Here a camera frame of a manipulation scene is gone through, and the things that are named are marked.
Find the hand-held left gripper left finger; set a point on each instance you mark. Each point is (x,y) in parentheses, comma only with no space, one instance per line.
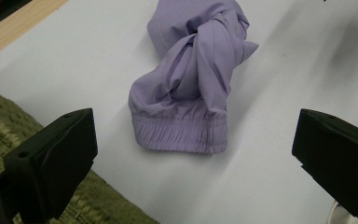
(49,165)

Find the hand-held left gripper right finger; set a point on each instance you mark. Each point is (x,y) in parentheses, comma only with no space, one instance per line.
(338,158)

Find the green woven basket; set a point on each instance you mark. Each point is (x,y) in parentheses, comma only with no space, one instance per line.
(0,130)

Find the purple knotted garment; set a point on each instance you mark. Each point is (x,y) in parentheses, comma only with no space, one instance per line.
(183,93)

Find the white table sheet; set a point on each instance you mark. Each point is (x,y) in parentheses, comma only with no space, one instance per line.
(292,62)

